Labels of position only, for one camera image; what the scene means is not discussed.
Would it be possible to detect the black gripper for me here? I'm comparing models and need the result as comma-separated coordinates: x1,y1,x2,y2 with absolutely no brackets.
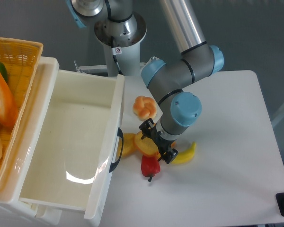
139,118,178,164

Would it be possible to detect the toast bread slice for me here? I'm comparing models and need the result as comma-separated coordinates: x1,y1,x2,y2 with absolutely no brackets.
133,131,160,159

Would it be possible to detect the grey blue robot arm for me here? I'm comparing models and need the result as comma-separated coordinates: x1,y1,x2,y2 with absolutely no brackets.
67,0,224,163

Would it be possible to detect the knotted bread roll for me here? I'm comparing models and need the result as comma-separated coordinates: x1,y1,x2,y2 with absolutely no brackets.
133,96,157,121

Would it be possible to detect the red bell pepper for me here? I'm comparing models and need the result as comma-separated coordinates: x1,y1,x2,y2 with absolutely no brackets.
141,156,160,182

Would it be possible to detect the yellow bell pepper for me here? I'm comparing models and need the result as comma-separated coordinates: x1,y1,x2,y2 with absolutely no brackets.
117,133,137,157

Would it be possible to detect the yellow banana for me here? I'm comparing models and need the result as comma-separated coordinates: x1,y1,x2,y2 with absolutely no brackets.
156,141,197,165

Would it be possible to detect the white plastic drawer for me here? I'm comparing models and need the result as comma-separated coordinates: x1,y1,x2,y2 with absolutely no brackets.
19,70,125,226

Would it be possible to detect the white drawer cabinet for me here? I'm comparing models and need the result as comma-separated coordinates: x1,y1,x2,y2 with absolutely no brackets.
0,56,104,227

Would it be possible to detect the orange baguette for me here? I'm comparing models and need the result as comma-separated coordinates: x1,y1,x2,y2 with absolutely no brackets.
0,72,18,128

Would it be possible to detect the orange woven basket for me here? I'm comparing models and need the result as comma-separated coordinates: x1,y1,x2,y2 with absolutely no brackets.
0,37,43,183

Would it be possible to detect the green pepper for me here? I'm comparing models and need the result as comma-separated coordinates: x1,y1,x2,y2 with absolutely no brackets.
0,62,9,83

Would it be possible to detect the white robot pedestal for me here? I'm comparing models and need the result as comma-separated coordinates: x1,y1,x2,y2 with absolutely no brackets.
73,11,160,77

